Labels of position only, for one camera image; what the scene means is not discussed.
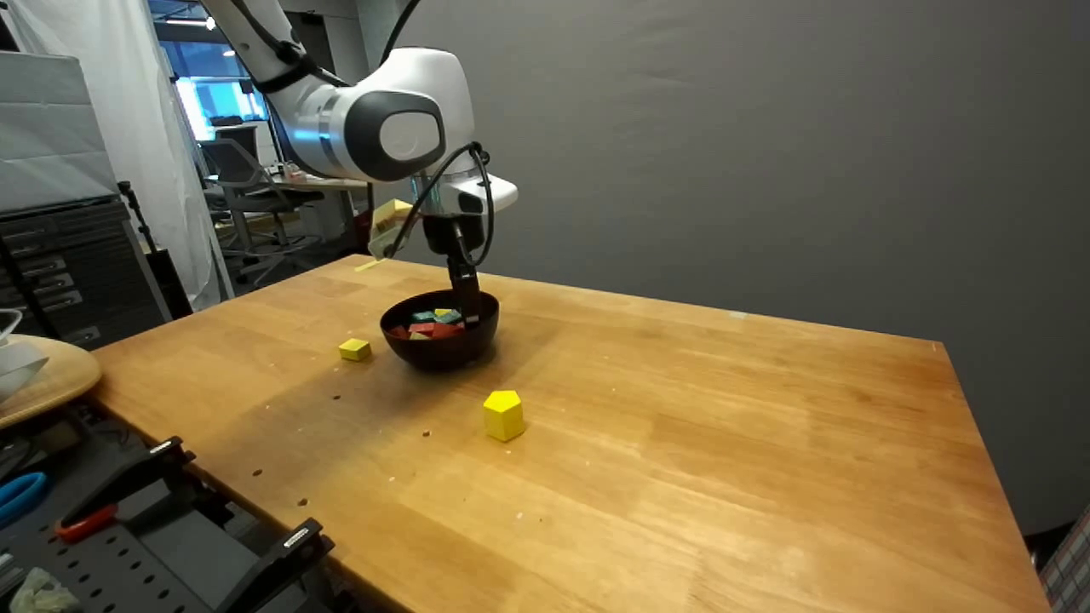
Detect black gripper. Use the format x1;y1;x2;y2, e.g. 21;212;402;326
418;207;489;303

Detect black bowl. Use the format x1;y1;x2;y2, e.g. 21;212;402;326
379;286;503;376

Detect yellow pentagon block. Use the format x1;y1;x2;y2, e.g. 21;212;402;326
482;390;528;445

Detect red square block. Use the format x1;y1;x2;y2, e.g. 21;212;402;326
402;321;469;345

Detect black tripod leg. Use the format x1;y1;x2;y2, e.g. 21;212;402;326
116;179;199;321

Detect grey photo backdrop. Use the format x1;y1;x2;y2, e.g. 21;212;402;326
367;0;1090;543

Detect lit blue screen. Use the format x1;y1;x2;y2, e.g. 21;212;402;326
168;71;266;148

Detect white curtain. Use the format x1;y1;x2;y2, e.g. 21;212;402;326
5;0;239;314

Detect black drawer unit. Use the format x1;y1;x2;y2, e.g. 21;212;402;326
0;190;179;351

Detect black pegboard bench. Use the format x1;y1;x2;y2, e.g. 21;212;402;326
0;398;385;613

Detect light grey box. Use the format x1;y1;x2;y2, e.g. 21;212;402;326
0;49;124;218

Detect white plastic bag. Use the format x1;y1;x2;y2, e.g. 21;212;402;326
0;303;56;403

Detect small white crumpled item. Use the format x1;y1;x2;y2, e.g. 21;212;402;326
7;563;84;613

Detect multicolour patterned cloth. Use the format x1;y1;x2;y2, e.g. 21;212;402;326
1040;507;1090;613

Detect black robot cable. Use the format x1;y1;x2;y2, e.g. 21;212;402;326
385;139;499;273

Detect blue handled scissors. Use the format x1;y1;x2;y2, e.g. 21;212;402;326
0;468;56;531

